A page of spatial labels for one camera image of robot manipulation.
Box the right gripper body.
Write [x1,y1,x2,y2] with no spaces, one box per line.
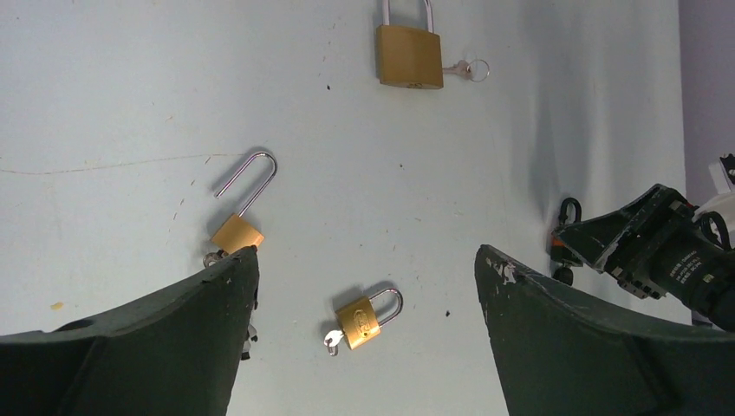
[594,185,693,300]

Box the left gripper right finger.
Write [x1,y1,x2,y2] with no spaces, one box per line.
[474,244,734,415]

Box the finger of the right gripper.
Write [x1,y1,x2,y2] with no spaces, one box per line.
[551,189,660,270]

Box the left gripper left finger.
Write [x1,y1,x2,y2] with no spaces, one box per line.
[1,247,259,415]

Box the key of large padlock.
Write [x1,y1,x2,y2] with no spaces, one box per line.
[442,59,491,82]

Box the large brass padlock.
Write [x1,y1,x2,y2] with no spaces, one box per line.
[375,0,444,89]

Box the orange black padlock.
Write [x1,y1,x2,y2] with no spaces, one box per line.
[550,197,583,286]

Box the small closed brass padlock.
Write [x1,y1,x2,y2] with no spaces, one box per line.
[323,288,404,357]

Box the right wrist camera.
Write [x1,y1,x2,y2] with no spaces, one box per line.
[694,153,734,231]

